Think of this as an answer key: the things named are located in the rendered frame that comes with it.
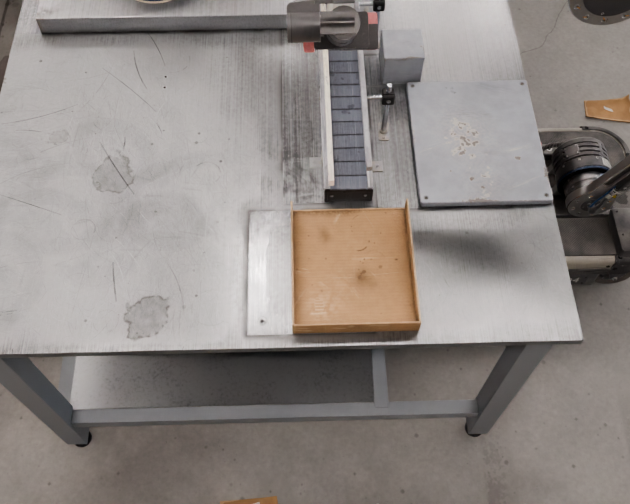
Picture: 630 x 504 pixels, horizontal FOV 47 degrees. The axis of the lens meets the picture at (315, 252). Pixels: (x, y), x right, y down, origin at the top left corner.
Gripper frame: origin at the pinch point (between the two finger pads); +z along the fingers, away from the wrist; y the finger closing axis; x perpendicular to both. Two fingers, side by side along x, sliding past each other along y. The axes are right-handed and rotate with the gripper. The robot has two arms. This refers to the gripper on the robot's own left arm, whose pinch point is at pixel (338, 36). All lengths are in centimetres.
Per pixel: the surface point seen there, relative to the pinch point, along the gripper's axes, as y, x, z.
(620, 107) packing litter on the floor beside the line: -116, 15, 140
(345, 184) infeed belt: -1.0, 30.2, 13.3
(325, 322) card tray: 5, 57, -3
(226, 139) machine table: 26.3, 19.4, 28.0
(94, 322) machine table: 53, 55, -2
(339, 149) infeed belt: -0.2, 22.6, 19.5
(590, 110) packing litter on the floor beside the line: -104, 15, 140
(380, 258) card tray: -7.7, 46.0, 6.5
